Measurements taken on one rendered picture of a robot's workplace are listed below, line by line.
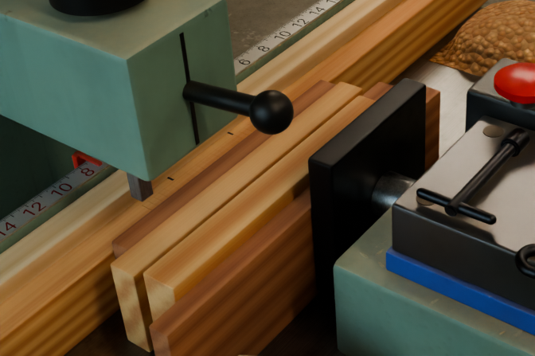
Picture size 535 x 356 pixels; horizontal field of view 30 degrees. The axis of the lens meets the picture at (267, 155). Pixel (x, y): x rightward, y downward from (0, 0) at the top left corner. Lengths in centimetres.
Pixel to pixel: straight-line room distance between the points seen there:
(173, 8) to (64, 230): 14
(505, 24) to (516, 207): 30
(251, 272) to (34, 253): 12
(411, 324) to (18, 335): 19
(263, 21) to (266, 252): 225
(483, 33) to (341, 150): 26
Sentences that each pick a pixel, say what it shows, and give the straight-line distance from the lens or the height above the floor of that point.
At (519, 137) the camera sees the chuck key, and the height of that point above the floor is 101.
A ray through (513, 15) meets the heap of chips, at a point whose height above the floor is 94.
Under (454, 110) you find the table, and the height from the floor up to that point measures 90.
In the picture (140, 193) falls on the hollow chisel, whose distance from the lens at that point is 54.
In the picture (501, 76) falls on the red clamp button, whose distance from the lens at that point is 49.
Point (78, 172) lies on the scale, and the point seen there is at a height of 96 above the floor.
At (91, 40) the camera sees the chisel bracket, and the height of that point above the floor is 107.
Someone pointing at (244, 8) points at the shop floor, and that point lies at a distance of 280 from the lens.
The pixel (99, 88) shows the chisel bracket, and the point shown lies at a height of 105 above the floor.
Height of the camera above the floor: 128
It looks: 36 degrees down
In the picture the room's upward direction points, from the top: 6 degrees counter-clockwise
